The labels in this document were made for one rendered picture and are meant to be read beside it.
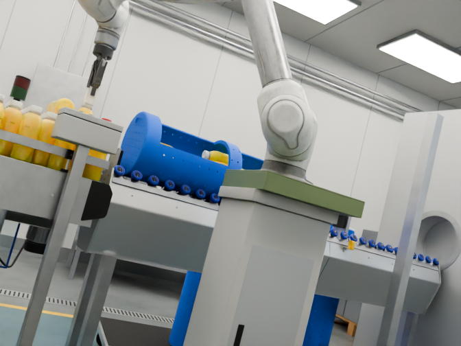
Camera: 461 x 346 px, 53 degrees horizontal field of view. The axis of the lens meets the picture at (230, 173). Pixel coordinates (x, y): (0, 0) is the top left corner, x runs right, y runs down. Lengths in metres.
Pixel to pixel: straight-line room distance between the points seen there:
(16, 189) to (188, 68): 4.26
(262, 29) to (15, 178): 0.93
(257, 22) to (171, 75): 4.14
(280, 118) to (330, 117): 5.10
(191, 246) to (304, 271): 0.64
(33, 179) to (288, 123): 0.86
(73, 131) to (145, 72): 4.05
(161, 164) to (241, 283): 0.67
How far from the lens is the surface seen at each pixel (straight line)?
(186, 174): 1.96
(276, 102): 1.39
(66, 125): 1.58
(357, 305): 5.59
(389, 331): 2.57
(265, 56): 1.51
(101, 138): 1.60
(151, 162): 1.89
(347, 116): 6.61
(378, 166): 6.87
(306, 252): 1.55
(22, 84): 2.25
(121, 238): 1.91
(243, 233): 1.46
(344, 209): 1.55
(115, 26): 1.91
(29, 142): 1.69
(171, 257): 2.03
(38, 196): 1.68
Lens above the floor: 0.88
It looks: 6 degrees up
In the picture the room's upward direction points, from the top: 15 degrees clockwise
